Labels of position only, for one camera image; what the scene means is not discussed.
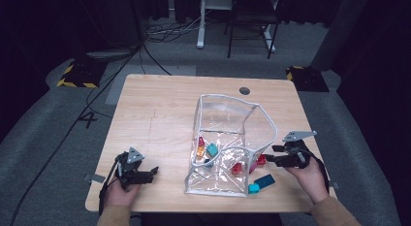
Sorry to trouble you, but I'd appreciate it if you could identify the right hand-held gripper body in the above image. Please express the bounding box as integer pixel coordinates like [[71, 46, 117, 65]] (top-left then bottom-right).
[[282, 130, 318, 170]]

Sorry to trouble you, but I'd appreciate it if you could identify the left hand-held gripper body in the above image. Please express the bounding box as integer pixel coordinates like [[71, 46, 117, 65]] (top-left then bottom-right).
[[114, 147, 144, 191]]

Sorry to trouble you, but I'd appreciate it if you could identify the clear plastic bag white trim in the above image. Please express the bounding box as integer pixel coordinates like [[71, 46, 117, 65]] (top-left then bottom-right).
[[183, 93, 278, 198]]

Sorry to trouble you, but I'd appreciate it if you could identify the person's right hand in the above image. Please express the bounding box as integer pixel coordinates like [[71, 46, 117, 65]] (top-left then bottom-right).
[[285, 156, 331, 205]]

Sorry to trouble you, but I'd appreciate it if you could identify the person's left hand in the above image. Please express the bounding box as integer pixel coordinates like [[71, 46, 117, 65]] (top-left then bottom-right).
[[103, 178, 142, 210]]

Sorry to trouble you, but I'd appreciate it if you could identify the dark blue flat toy block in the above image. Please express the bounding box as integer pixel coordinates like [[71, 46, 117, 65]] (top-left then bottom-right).
[[253, 173, 276, 189]]

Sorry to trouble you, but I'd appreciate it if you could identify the yellow black striped base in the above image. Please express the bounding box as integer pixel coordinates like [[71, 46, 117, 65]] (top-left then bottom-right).
[[56, 59, 108, 89], [285, 66, 330, 93]]

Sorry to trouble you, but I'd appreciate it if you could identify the grey floor plate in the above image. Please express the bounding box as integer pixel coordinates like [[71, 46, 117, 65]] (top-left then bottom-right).
[[86, 49, 139, 61]]

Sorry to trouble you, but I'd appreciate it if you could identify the grey column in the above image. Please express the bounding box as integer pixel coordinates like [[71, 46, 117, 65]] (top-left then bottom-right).
[[311, 0, 371, 72]]

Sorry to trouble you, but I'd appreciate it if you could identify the black chair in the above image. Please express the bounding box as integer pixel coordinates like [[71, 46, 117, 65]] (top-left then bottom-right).
[[224, 0, 280, 60]]

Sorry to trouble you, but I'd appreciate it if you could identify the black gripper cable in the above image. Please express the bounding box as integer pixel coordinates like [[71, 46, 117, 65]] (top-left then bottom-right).
[[98, 154, 122, 217], [308, 151, 331, 193]]

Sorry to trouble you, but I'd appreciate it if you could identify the long black floor cable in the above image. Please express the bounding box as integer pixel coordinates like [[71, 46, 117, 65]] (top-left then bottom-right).
[[9, 41, 144, 226]]

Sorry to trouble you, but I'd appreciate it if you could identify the bundle of floor cables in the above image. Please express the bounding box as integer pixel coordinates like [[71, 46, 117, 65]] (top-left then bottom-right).
[[144, 9, 211, 44]]

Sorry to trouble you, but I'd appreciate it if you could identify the white desk frame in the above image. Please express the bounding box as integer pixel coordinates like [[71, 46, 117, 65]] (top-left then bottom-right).
[[197, 0, 277, 54]]

